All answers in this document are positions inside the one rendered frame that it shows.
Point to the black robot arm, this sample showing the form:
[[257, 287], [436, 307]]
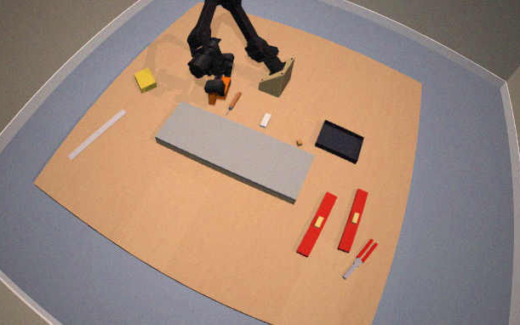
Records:
[[257, 48]]

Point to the grey panel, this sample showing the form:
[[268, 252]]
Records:
[[237, 151]]

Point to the light grey flat bar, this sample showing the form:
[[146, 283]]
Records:
[[96, 134]]

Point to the awl with brown handle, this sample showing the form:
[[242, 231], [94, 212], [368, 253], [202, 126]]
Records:
[[232, 105]]

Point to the red flat slab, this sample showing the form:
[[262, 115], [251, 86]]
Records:
[[317, 224], [353, 221]]

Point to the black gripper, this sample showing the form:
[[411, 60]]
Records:
[[218, 68]]

